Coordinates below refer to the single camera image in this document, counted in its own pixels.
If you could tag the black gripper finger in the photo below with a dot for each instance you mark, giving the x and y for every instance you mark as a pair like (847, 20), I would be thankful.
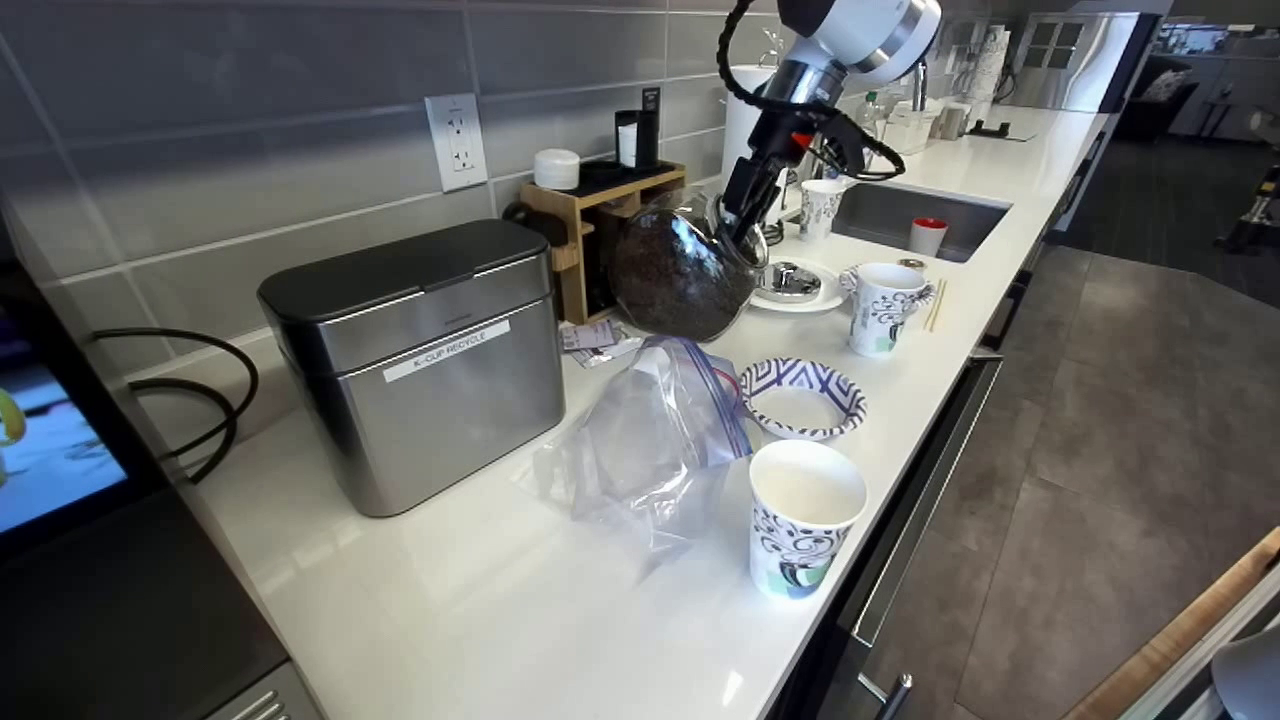
(731, 229)
(768, 229)

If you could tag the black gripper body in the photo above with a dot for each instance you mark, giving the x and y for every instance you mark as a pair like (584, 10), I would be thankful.
(779, 140)

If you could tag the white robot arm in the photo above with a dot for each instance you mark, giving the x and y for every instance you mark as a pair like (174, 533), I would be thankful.
(801, 99)

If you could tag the far patterned paper cup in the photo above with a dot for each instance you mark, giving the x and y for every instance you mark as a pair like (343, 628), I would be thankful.
(820, 203)

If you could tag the patterned paper cup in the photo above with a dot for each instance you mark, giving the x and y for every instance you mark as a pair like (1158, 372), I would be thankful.
(805, 503)
(820, 203)
(884, 296)

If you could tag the glass jar of coffee beans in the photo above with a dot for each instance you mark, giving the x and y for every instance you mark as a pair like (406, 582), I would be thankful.
(679, 277)

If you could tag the middle patterned paper cup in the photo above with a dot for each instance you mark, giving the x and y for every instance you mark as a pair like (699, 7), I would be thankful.
(884, 296)

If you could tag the near patterned paper cup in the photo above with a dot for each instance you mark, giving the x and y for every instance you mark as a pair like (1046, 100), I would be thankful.
(805, 503)

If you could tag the white jar lid with knob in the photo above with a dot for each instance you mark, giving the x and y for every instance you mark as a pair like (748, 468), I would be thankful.
(794, 286)

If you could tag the kitchen sink basin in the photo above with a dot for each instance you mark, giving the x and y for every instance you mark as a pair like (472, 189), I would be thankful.
(884, 215)

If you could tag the empty blue patterned paper bowl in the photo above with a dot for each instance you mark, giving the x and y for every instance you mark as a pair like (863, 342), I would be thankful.
(801, 398)

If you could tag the wooden countertop organizer rack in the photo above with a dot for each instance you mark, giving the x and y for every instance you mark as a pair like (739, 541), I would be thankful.
(601, 203)

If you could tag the small white container on rack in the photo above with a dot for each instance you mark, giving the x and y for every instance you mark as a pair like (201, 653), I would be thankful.
(559, 171)

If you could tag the clear zip plastic bag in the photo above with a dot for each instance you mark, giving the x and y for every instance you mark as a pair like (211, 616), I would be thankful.
(650, 450)

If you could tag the stainless steel countertop bin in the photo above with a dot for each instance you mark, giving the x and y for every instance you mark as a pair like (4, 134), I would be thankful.
(425, 359)

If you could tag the white wall power outlet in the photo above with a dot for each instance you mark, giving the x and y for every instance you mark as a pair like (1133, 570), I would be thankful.
(457, 140)

